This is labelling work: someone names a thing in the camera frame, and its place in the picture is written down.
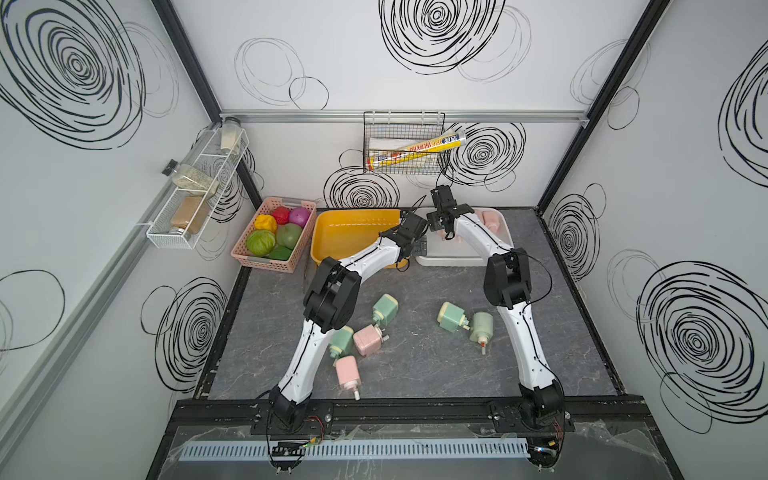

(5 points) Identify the white plastic storage box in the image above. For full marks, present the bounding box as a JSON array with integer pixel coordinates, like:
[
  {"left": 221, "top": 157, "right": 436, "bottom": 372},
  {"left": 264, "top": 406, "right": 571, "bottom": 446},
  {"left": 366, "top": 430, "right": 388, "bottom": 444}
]
[{"left": 415, "top": 208, "right": 513, "bottom": 267}]

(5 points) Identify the pink sharpener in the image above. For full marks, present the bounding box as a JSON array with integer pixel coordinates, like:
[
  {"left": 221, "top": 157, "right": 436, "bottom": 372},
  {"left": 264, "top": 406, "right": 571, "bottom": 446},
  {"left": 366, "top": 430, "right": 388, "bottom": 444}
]
[
  {"left": 334, "top": 355, "right": 362, "bottom": 401},
  {"left": 481, "top": 210, "right": 503, "bottom": 235},
  {"left": 442, "top": 232, "right": 461, "bottom": 242},
  {"left": 353, "top": 325, "right": 389, "bottom": 357}
]

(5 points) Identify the yellow plastic storage box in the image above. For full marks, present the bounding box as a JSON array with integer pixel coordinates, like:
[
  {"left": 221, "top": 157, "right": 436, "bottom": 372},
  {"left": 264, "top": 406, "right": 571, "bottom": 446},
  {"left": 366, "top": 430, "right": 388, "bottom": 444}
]
[{"left": 310, "top": 209, "right": 400, "bottom": 265}]

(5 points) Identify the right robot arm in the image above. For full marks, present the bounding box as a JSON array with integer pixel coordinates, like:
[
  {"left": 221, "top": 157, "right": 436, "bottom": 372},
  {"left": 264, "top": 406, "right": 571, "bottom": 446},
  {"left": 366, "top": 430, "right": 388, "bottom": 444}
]
[{"left": 427, "top": 185, "right": 564, "bottom": 429}]

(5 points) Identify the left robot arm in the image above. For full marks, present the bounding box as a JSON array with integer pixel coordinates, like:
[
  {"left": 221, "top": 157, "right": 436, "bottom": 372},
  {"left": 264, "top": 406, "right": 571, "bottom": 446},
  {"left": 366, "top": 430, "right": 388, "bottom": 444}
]
[{"left": 268, "top": 211, "right": 428, "bottom": 430}]

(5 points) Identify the yellow red tube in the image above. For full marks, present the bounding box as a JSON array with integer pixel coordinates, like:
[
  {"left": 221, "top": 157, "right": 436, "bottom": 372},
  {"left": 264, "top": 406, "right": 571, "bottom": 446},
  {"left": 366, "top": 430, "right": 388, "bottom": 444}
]
[{"left": 364, "top": 131, "right": 466, "bottom": 171}]

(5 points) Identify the green sharpener right square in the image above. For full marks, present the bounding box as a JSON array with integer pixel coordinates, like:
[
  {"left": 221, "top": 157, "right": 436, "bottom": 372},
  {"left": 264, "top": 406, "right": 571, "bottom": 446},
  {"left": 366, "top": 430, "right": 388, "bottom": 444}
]
[{"left": 437, "top": 302, "right": 470, "bottom": 333}]

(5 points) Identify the magenta toy fruit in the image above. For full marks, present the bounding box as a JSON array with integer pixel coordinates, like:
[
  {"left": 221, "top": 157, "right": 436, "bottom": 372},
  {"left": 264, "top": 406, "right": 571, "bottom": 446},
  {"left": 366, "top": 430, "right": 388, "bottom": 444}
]
[{"left": 289, "top": 207, "right": 312, "bottom": 228}]

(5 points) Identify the green sharpener right round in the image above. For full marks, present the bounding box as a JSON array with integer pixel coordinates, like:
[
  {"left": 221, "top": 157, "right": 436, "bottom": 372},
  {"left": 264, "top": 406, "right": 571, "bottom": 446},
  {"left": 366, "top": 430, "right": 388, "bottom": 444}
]
[{"left": 470, "top": 312, "right": 494, "bottom": 355}]

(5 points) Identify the light green toy apple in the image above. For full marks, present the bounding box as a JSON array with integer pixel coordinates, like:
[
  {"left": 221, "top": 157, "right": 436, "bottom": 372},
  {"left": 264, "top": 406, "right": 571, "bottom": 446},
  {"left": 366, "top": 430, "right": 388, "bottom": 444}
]
[{"left": 276, "top": 223, "right": 303, "bottom": 250}]

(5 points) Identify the red toy fruit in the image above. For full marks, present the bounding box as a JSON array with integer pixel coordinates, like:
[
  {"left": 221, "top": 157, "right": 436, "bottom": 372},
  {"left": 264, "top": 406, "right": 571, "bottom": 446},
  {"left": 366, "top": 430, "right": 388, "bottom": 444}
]
[{"left": 271, "top": 206, "right": 291, "bottom": 225}]

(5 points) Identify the pink perforated basket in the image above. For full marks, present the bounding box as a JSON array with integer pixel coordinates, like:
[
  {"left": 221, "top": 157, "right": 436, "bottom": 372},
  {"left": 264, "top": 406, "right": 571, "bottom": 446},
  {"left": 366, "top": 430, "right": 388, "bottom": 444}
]
[{"left": 230, "top": 197, "right": 317, "bottom": 273}]

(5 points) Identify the yellow toy fruit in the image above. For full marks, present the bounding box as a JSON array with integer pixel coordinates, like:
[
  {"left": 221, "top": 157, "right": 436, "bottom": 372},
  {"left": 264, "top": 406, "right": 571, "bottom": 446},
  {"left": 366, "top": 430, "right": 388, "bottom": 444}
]
[{"left": 252, "top": 214, "right": 278, "bottom": 234}]

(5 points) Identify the green toy cabbage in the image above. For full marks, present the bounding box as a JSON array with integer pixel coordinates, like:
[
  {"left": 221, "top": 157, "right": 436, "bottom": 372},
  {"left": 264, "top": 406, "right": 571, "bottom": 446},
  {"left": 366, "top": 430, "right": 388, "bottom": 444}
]
[{"left": 246, "top": 230, "right": 277, "bottom": 257}]

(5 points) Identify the clear jar on shelf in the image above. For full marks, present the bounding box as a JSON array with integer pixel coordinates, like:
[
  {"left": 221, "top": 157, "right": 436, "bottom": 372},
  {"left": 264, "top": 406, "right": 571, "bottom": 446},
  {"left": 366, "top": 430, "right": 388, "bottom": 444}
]
[{"left": 219, "top": 117, "right": 242, "bottom": 152}]

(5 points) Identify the bottle lying on shelf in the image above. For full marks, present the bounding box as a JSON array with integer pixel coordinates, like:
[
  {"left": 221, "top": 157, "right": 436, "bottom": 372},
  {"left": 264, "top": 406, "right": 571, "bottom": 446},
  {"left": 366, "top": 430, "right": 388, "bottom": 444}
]
[{"left": 162, "top": 160, "right": 219, "bottom": 197}]

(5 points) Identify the black wire wall basket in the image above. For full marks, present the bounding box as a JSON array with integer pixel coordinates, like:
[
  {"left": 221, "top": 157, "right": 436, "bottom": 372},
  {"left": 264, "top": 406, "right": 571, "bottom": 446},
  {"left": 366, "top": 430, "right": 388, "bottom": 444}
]
[{"left": 362, "top": 110, "right": 449, "bottom": 175}]

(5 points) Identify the white wire wall shelf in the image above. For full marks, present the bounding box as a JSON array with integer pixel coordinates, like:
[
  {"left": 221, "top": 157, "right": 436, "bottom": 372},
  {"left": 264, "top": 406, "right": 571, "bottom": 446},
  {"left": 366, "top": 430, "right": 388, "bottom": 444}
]
[{"left": 146, "top": 119, "right": 249, "bottom": 250}]

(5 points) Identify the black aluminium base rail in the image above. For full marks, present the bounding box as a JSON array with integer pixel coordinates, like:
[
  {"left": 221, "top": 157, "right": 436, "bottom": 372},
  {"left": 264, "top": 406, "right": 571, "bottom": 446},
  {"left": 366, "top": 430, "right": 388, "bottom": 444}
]
[{"left": 168, "top": 395, "right": 650, "bottom": 427}]

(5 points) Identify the white slotted cable duct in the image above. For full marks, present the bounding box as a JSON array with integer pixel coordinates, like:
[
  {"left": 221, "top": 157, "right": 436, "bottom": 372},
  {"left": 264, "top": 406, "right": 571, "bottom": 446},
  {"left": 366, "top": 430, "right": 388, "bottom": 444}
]
[{"left": 178, "top": 438, "right": 530, "bottom": 462}]

